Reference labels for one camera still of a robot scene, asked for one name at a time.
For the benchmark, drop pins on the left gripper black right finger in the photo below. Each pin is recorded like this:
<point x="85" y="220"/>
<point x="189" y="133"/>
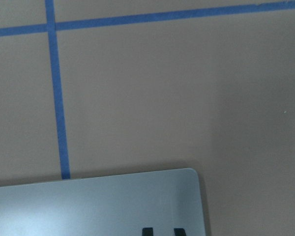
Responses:
<point x="179" y="232"/>

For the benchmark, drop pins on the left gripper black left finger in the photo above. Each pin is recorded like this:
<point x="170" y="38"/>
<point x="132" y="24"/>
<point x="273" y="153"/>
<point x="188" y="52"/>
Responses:
<point x="147" y="231"/>

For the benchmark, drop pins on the grey closed laptop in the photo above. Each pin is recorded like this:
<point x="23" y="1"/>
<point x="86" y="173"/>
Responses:
<point x="119" y="205"/>

